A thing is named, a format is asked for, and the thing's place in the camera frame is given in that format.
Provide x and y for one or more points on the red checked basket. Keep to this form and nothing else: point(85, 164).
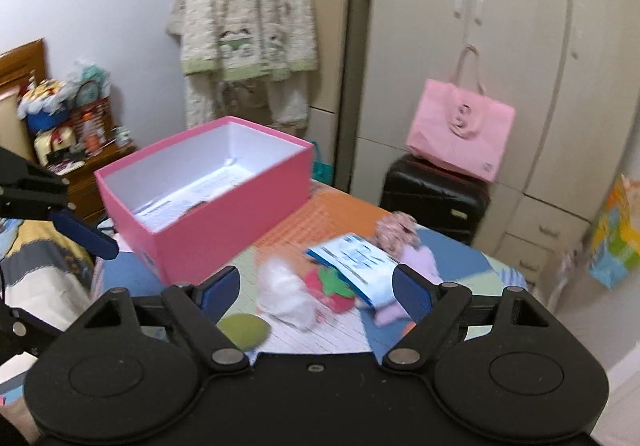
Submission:
point(100, 108)

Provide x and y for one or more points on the red strawberry plush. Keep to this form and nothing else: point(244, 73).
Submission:
point(336, 297)

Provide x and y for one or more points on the green round pad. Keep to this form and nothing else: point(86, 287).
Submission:
point(242, 331)

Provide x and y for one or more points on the black suitcase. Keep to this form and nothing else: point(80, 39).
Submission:
point(430, 201)

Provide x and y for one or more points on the pink cardboard box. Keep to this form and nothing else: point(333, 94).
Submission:
point(210, 236)

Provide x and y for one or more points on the white fluffy cloth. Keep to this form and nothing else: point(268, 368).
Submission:
point(287, 291)

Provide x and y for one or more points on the white printed plastic bag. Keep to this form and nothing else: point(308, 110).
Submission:
point(572, 271)

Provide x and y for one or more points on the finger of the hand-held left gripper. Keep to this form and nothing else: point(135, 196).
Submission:
point(20, 330)
point(85, 233)

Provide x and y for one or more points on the light purple plush toy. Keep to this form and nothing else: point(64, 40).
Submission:
point(420, 263)

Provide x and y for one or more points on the cream fleece pants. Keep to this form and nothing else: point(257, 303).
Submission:
point(285, 96)

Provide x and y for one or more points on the wooden nightstand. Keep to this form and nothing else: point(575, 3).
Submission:
point(82, 188)

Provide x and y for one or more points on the cream fleece cardigan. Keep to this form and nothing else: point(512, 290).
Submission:
point(235, 6)

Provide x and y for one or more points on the pink tote bag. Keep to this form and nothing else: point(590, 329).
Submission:
point(455, 126)

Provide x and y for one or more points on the patchwork blanket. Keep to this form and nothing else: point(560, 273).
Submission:
point(320, 216)

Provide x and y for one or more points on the wooden headboard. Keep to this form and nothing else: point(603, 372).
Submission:
point(20, 66)

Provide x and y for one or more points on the white and blue carton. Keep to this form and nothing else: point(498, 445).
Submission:
point(360, 266)

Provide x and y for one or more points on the pink floral fabric scrunchie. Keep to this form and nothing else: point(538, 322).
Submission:
point(395, 231)

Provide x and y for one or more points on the colourful gift bag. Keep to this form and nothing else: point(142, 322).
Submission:
point(617, 236)

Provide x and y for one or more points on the white printed paper sheets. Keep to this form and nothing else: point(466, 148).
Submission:
point(195, 193)

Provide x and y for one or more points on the cream yellow pouch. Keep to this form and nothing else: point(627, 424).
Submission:
point(52, 141)

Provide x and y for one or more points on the striped bed quilt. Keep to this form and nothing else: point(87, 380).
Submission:
point(35, 261)

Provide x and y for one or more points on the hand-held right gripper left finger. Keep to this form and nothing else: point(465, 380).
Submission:
point(220, 293)

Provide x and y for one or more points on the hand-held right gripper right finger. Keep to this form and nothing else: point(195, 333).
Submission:
point(412, 293)

